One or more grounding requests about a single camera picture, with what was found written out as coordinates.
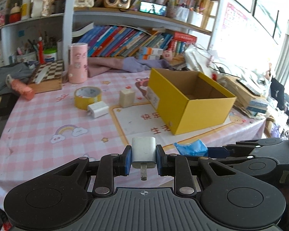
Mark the orange white box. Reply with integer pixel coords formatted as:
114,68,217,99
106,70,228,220
136,53,161,60
139,46,163,55

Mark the gold retro radio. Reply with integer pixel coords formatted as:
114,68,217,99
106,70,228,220
104,0,131,10

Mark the white charger plug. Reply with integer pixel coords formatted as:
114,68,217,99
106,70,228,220
131,137,156,181

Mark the wooden chess board box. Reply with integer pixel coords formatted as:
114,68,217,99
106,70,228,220
28,60,64,94

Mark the pink spray bottle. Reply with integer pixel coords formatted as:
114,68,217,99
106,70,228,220
6,74,35,101

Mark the blue wrapper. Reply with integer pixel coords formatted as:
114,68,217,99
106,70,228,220
173,140,208,157

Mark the yellow tape roll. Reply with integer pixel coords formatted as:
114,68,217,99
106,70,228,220
74,87,102,110

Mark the yellow cardboard box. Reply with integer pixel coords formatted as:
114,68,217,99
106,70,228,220
146,69,236,135

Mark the white bookshelf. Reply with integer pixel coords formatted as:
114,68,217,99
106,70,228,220
0,0,222,65

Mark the phone on shelf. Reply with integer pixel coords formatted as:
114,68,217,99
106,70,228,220
139,1,167,17

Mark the grey clothing pile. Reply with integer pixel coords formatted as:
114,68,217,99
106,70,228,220
0,61,37,98

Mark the pink purple cloth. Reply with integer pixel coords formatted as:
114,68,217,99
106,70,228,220
87,57,175,78

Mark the red book stack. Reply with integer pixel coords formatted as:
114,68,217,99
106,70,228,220
168,31,197,55

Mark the pink pig plush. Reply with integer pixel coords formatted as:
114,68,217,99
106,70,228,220
162,50,173,62

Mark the pink cylindrical container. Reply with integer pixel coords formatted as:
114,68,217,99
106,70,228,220
68,43,88,84

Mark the orange white box upper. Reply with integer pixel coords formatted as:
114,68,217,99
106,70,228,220
139,46,163,55

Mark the pink checkered tablecloth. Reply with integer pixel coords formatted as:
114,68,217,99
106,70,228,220
0,71,265,208

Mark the orange white box lower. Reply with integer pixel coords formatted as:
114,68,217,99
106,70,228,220
136,53,161,60

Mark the white square block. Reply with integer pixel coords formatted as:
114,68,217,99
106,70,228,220
119,89,136,108

